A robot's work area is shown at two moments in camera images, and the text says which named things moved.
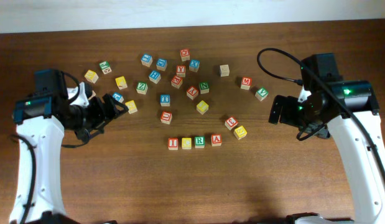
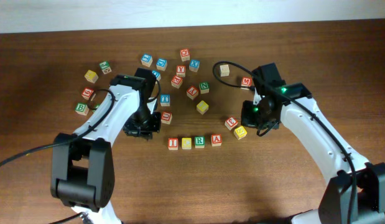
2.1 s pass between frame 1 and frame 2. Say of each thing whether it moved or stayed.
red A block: stayed
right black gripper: moved
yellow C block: stayed
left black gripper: moved
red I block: stayed
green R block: stayed
